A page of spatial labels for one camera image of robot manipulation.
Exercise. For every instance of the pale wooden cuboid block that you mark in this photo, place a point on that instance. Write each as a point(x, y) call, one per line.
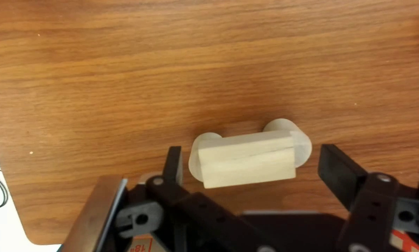
point(248, 163)

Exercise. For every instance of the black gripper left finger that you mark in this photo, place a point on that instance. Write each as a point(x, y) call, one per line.
point(203, 214)

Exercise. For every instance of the small wooden cylinder block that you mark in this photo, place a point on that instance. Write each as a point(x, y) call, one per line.
point(200, 147)
point(294, 135)

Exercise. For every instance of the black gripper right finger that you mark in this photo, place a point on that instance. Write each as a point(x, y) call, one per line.
point(370, 210)

